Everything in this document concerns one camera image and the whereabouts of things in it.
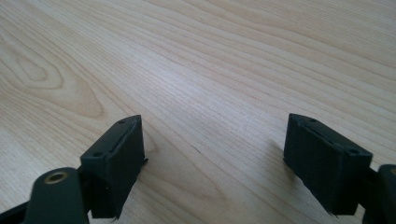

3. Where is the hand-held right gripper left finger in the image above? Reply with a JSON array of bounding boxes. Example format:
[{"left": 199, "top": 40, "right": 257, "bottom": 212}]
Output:
[{"left": 79, "top": 114, "right": 149, "bottom": 220}]

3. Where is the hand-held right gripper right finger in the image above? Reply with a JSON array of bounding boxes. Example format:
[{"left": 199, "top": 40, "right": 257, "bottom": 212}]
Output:
[{"left": 282, "top": 113, "right": 374, "bottom": 217}]

